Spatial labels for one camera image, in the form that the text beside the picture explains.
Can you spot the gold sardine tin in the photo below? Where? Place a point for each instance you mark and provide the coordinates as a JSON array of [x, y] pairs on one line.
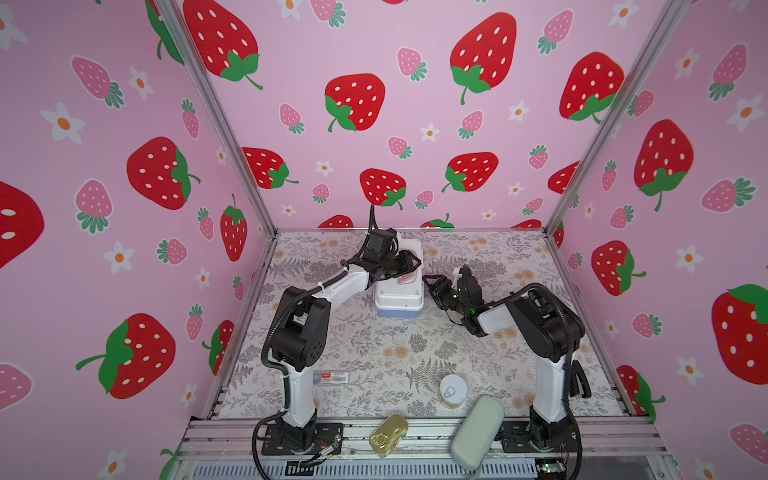
[[388, 434]]

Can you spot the white tool box pink handle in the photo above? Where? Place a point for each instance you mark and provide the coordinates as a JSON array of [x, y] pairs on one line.
[[401, 297]]

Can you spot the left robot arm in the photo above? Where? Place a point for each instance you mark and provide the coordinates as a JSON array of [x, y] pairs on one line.
[[296, 340]]

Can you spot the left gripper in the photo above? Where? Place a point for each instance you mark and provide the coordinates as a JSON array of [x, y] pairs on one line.
[[405, 264]]

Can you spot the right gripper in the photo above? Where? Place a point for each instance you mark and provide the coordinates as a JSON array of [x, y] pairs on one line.
[[443, 280]]

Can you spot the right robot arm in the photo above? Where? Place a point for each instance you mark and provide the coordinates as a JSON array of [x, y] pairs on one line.
[[552, 331]]

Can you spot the aluminium front rail frame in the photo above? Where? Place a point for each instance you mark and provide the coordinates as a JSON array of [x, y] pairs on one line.
[[612, 448]]

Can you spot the grey green glasses case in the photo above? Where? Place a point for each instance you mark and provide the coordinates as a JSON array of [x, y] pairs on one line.
[[474, 437]]

